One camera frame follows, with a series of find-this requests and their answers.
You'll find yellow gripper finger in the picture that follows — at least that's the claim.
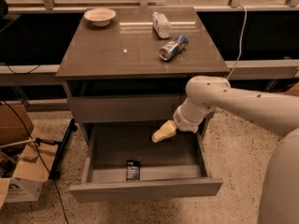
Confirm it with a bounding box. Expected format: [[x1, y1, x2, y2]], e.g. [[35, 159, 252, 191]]
[[151, 120, 177, 143]]

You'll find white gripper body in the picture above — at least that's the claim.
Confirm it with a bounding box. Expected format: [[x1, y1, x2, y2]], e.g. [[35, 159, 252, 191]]
[[173, 98, 215, 133]]

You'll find dark blueberry rxbar wrapper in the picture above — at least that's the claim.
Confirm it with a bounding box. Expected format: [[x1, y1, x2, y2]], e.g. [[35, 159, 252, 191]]
[[126, 160, 140, 181]]

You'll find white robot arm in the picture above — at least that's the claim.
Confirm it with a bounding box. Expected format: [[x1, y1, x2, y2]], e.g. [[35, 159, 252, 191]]
[[152, 76, 299, 224]]

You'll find closed grey top drawer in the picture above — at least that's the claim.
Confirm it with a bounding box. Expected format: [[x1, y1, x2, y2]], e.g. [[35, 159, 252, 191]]
[[67, 94, 186, 123]]

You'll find open grey middle drawer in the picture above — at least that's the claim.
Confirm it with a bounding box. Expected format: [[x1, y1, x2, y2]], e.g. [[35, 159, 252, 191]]
[[70, 121, 222, 203]]

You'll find grey drawer cabinet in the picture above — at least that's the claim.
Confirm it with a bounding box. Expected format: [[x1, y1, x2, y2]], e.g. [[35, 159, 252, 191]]
[[56, 7, 229, 138]]

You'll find blue silver soda can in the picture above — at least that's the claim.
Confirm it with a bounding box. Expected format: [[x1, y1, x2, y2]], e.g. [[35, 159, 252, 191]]
[[159, 35, 189, 61]]

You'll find cardboard box at right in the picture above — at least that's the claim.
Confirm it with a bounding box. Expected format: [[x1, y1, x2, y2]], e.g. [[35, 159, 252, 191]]
[[286, 82, 299, 96]]

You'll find black stand leg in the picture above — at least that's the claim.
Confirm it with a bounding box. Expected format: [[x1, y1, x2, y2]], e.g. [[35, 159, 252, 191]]
[[50, 119, 78, 180]]

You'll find white bowl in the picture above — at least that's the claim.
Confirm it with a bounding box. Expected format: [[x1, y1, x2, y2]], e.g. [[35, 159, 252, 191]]
[[84, 7, 116, 27]]

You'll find open cardboard box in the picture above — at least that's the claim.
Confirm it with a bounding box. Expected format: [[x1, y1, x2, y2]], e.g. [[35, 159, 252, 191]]
[[0, 105, 58, 208]]

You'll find white cable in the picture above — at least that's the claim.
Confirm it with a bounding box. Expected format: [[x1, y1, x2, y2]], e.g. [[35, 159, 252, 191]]
[[225, 4, 248, 81]]

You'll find black cable on floor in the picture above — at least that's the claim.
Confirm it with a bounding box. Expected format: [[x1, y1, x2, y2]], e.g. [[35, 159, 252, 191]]
[[0, 99, 70, 224]]

